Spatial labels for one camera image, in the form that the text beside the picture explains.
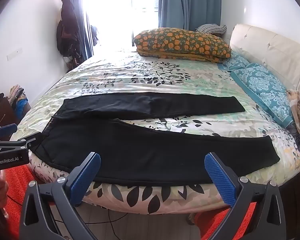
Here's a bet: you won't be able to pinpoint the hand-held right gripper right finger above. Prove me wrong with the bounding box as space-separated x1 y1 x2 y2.
205 152 287 240

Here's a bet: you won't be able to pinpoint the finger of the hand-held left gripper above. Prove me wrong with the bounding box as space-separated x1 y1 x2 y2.
20 131 42 153
0 123 18 142

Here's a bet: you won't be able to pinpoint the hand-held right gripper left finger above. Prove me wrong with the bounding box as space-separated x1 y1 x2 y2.
19 152 101 240

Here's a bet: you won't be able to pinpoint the black pants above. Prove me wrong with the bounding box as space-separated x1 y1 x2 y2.
30 92 280 187

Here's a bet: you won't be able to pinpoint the dark wooden cabinet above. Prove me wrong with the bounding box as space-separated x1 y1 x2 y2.
0 92 16 128

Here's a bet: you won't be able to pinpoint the orange shaggy rug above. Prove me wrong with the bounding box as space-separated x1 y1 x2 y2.
0 166 256 240

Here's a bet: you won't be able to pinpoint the pile of folded clothes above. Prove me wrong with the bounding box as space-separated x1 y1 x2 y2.
7 85 28 117

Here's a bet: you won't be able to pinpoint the large teal patterned pillow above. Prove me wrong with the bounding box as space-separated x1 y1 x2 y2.
230 64 294 128

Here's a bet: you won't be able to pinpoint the beige crumpled cloth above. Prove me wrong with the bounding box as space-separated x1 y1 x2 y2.
286 90 300 128

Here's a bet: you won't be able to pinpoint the bed with leaf-print sheet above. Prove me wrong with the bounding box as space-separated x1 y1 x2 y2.
10 51 300 215

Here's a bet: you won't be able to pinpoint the dark hanging coats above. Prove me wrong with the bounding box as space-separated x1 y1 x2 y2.
56 0 84 57

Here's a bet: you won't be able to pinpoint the small teal patterned pillow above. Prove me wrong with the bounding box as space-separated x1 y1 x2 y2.
217 54 250 71

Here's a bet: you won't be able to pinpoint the narrow blue curtain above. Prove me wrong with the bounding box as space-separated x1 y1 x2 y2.
67 0 94 58

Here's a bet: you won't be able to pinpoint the orange floral folded quilt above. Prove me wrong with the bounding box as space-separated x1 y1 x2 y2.
134 28 232 63

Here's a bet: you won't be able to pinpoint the cream padded headboard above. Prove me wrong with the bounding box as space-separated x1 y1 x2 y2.
229 24 300 98

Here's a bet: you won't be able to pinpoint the checkered cloth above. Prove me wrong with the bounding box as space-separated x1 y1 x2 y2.
195 24 227 35

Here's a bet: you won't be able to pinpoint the sliding glass door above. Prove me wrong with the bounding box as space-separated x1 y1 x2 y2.
81 0 161 58

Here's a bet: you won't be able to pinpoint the wide blue curtain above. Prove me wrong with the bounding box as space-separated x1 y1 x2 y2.
159 0 222 31

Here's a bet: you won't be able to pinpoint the black cable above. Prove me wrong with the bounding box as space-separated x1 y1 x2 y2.
86 209 130 230

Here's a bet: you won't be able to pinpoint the white wall switch plate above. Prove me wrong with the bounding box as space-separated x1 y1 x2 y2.
7 47 23 61

